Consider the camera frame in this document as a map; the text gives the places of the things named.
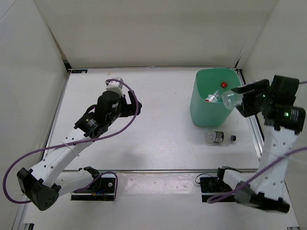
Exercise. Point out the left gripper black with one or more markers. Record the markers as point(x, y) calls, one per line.
point(129, 109)

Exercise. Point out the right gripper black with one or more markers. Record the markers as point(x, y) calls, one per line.
point(245, 108)

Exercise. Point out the clear bottle blue white label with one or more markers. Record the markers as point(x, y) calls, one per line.
point(231, 99)

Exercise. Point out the clear bottle red label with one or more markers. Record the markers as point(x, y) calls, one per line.
point(217, 95)

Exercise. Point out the clear bottle black label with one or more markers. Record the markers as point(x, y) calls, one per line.
point(219, 138)

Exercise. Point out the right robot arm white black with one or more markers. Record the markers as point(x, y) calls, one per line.
point(284, 121)

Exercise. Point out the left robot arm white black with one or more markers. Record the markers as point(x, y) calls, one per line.
point(42, 183)

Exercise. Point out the green plastic bin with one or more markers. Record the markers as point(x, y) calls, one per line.
point(207, 81)

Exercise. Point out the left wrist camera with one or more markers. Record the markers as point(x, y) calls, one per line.
point(115, 85)

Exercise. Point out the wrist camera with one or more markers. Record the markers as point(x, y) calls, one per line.
point(283, 90)
point(115, 85)

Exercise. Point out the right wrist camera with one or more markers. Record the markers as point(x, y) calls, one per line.
point(283, 90)

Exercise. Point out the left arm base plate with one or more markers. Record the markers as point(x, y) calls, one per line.
point(103, 188)

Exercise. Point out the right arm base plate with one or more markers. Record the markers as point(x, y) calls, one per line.
point(210, 186)

